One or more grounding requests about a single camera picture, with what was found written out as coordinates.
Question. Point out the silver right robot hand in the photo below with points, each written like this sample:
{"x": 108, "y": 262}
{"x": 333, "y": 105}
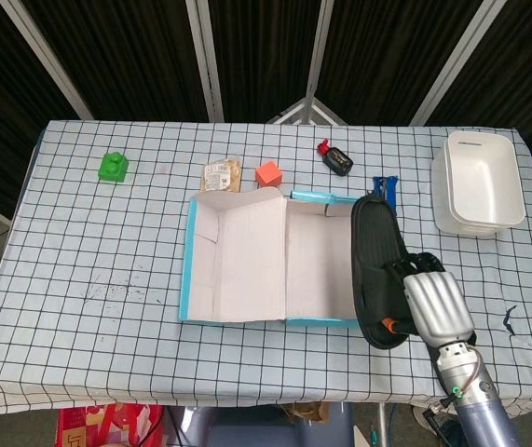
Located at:
{"x": 438, "y": 307}

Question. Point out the black slipper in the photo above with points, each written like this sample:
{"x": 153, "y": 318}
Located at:
{"x": 372, "y": 242}

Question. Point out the light blue shoe box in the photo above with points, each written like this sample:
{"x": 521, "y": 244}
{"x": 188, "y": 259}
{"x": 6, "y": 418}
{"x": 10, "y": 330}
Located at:
{"x": 247, "y": 261}

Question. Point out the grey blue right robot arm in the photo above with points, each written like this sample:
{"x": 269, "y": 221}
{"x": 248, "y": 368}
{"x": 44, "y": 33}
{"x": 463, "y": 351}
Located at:
{"x": 484, "y": 419}

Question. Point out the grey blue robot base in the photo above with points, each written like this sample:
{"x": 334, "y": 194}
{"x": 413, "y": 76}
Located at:
{"x": 256, "y": 430}

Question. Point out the white plastic basin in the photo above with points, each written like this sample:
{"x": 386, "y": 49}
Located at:
{"x": 440, "y": 209}
{"x": 484, "y": 186}

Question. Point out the white grey sneaker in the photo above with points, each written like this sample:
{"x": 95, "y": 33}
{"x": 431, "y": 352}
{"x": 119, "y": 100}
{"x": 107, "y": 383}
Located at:
{"x": 426, "y": 416}

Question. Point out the blue drill bit packet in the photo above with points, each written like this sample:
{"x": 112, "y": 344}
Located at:
{"x": 389, "y": 191}

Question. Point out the metal table leg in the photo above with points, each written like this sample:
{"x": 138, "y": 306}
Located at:
{"x": 381, "y": 426}

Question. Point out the brown paper bag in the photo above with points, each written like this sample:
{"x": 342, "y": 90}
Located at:
{"x": 307, "y": 412}

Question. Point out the black bottle red cap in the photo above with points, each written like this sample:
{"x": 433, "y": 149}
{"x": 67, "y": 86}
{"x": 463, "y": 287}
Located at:
{"x": 338, "y": 160}

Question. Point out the orange cube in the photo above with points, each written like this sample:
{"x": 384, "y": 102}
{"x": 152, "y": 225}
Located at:
{"x": 268, "y": 174}

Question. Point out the white metal screen foot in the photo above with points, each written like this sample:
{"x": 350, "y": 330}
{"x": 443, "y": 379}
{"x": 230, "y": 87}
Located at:
{"x": 307, "y": 109}

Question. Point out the clear snack packet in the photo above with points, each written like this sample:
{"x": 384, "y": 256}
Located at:
{"x": 221, "y": 176}

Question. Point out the red patterned bag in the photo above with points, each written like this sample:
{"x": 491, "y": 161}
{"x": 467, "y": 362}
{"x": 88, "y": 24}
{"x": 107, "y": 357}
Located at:
{"x": 107, "y": 426}

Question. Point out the green toy building block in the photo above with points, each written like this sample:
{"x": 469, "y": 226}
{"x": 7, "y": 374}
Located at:
{"x": 113, "y": 170}

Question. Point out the white black checked tablecloth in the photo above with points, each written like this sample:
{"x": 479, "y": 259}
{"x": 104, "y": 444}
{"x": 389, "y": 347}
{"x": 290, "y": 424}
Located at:
{"x": 84, "y": 326}

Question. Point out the black folding partition screen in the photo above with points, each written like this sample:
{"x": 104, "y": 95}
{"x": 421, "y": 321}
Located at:
{"x": 130, "y": 56}

